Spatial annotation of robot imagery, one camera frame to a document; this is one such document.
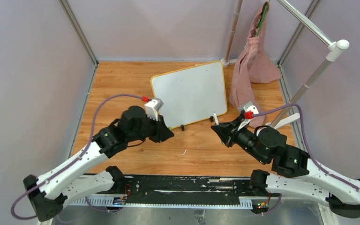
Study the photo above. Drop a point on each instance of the wooden rack pole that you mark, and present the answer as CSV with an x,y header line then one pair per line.
x,y
226,60

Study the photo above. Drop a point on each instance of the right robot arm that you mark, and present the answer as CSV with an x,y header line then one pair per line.
x,y
293,171

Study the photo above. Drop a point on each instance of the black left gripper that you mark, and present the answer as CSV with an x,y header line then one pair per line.
x,y
162,132

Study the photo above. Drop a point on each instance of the green whiteboard marker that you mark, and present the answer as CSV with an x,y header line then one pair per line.
x,y
216,122

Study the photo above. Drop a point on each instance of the pink cloth bag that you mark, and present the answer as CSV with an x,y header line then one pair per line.
x,y
253,64

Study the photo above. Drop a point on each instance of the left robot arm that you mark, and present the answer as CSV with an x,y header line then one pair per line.
x,y
52,191

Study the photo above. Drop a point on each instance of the yellow framed whiteboard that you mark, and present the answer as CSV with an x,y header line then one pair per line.
x,y
191,94

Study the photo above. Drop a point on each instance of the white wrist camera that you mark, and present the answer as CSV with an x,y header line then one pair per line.
x,y
152,107
247,112

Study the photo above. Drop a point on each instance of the white clothes rack frame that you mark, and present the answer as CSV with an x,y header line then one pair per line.
x,y
288,58

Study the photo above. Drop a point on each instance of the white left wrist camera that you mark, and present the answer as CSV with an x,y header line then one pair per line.
x,y
152,107

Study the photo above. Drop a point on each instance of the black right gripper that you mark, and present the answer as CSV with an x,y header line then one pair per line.
x,y
228,131

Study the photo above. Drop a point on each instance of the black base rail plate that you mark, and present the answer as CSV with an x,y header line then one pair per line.
x,y
187,191

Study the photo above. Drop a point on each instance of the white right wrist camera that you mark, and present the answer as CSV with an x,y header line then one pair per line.
x,y
247,112

